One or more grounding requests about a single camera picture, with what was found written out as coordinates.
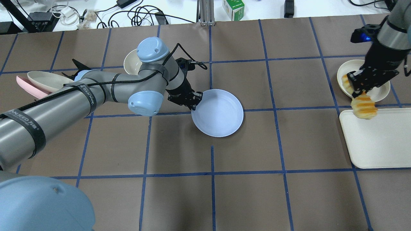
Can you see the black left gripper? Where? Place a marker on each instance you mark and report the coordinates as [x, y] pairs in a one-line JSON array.
[[180, 90]]

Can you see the white ceramic bowl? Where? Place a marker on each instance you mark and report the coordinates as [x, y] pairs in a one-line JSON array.
[[132, 63]]

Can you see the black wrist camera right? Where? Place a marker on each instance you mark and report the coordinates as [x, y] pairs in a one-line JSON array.
[[366, 33]]

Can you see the cream plate in rack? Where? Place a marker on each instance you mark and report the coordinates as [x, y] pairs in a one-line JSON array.
[[48, 81]]

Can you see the light blue plate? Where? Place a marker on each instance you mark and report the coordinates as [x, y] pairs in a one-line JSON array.
[[219, 113]]

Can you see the aluminium frame post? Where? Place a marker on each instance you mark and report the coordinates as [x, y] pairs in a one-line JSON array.
[[205, 13]]

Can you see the cream rectangular tray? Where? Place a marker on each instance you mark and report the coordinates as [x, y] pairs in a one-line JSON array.
[[381, 142]]

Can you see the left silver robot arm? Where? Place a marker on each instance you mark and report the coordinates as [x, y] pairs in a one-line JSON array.
[[39, 203]]

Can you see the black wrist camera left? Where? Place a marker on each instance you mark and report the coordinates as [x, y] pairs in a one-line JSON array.
[[185, 64]]

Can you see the black plate rack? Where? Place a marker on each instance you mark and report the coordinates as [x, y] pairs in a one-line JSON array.
[[81, 69]]

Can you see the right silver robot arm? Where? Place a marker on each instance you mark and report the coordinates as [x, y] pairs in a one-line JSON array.
[[390, 47]]

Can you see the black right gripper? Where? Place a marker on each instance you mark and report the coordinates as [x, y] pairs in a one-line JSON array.
[[379, 59]]

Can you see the green white carton box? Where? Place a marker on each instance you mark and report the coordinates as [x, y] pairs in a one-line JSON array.
[[235, 9]]

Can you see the black power adapter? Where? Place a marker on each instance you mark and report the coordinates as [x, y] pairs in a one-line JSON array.
[[289, 8]]

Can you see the yellow striped bread loaf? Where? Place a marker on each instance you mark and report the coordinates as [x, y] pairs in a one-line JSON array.
[[363, 106]]

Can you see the pink plate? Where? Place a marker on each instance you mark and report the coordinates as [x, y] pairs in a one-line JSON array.
[[30, 88]]

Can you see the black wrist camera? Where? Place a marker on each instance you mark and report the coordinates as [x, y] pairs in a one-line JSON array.
[[185, 64], [366, 33]]

